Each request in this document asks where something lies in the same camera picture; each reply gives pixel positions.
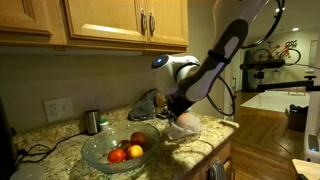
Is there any yellow orange peach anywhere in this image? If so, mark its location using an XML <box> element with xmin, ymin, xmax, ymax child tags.
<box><xmin>126</xmin><ymin>144</ymin><xmax>145</xmax><ymax>160</ymax></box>

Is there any grey striped hanging towel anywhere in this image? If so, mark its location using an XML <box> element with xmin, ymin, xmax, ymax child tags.
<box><xmin>206</xmin><ymin>159</ymin><xmax>228</xmax><ymax>180</ymax></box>

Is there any wooden drawer front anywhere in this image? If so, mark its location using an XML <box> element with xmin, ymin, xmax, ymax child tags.
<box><xmin>213</xmin><ymin>141</ymin><xmax>233</xmax><ymax>166</ymax></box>

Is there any white appliance with blue light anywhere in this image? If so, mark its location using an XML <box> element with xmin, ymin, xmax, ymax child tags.
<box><xmin>300</xmin><ymin>133</ymin><xmax>320</xmax><ymax>164</ymax></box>

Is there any white bottle green cap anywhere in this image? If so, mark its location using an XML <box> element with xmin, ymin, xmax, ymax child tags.
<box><xmin>99</xmin><ymin>118</ymin><xmax>110</xmax><ymax>132</ymax></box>

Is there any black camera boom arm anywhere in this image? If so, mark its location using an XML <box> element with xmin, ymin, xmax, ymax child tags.
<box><xmin>255</xmin><ymin>75</ymin><xmax>320</xmax><ymax>93</ymax></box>

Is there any light wooden board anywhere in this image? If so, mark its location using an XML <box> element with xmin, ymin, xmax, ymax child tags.
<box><xmin>291</xmin><ymin>158</ymin><xmax>320</xmax><ymax>180</ymax></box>

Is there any large glass bowl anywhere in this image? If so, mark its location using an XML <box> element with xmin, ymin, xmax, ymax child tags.
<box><xmin>80</xmin><ymin>121</ymin><xmax>161</xmax><ymax>175</ymax></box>

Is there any black kitchen appliance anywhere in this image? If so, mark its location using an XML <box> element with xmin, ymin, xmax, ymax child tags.
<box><xmin>0</xmin><ymin>96</ymin><xmax>18</xmax><ymax>172</ymax></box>

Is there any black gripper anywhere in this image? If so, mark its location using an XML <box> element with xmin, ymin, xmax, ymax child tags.
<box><xmin>166</xmin><ymin>95</ymin><xmax>195</xmax><ymax>122</ymax></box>

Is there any stainless steel cup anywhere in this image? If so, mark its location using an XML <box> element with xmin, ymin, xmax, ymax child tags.
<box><xmin>84</xmin><ymin>109</ymin><xmax>101</xmax><ymax>136</ymax></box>

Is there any dark box on floor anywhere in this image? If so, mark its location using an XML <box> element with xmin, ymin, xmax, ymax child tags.
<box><xmin>285</xmin><ymin>103</ymin><xmax>310</xmax><ymax>132</ymax></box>

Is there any white floor rug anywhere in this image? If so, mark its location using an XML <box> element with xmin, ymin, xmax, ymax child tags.
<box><xmin>240</xmin><ymin>90</ymin><xmax>312</xmax><ymax>114</ymax></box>

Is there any small dark tray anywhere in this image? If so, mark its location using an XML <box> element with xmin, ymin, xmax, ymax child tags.
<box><xmin>155</xmin><ymin>112</ymin><xmax>174</xmax><ymax>121</ymax></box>

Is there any orange red peach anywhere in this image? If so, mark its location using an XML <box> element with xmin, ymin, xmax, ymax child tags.
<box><xmin>118</xmin><ymin>139</ymin><xmax>133</xmax><ymax>153</ymax></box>
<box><xmin>129</xmin><ymin>131</ymin><xmax>148</xmax><ymax>147</ymax></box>

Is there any clear plastic bag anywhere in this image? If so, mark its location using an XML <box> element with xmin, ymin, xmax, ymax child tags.
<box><xmin>163</xmin><ymin>112</ymin><xmax>204</xmax><ymax>141</ymax></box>

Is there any white wall outlet plate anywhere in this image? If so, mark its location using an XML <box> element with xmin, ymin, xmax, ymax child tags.
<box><xmin>43</xmin><ymin>96</ymin><xmax>75</xmax><ymax>124</ymax></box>

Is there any black stereo camera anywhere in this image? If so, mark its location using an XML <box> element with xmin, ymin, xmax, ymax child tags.
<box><xmin>239</xmin><ymin>58</ymin><xmax>287</xmax><ymax>72</ymax></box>

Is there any deep red peach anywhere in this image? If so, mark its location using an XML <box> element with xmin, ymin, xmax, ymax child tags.
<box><xmin>107</xmin><ymin>148</ymin><xmax>128</xmax><ymax>164</ymax></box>

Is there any crumpled grey cloth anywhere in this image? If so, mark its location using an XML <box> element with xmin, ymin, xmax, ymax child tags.
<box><xmin>127</xmin><ymin>89</ymin><xmax>158</xmax><ymax>122</ymax></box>

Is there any round glass lid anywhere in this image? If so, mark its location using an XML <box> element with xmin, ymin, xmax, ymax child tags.
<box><xmin>9</xmin><ymin>163</ymin><xmax>45</xmax><ymax>180</ymax></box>

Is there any red bicycle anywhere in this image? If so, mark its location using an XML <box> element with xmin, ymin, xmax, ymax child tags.
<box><xmin>251</xmin><ymin>39</ymin><xmax>302</xmax><ymax>66</ymax></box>

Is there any black power cable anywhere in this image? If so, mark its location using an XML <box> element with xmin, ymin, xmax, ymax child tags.
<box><xmin>16</xmin><ymin>131</ymin><xmax>88</xmax><ymax>164</ymax></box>

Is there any dark cabinet door handle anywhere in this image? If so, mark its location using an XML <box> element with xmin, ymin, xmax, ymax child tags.
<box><xmin>140</xmin><ymin>9</ymin><xmax>148</xmax><ymax>37</ymax></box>
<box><xmin>148</xmin><ymin>11</ymin><xmax>156</xmax><ymax>38</ymax></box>

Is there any clear bag of bread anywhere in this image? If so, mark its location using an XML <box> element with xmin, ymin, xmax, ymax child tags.
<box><xmin>154</xmin><ymin>92</ymin><xmax>168</xmax><ymax>116</ymax></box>

